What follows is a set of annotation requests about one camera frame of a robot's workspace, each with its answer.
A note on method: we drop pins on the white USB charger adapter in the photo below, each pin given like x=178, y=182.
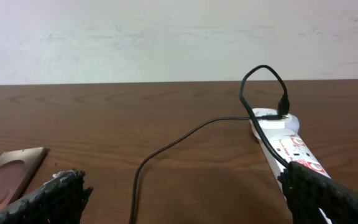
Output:
x=290, y=121

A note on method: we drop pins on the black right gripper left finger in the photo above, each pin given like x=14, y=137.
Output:
x=59, y=201

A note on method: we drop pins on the bronze Galaxy smartphone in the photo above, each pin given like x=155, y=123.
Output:
x=17, y=169

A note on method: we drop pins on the white power strip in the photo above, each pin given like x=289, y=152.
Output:
x=289, y=146

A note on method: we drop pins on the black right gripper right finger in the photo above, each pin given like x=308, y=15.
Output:
x=314, y=198

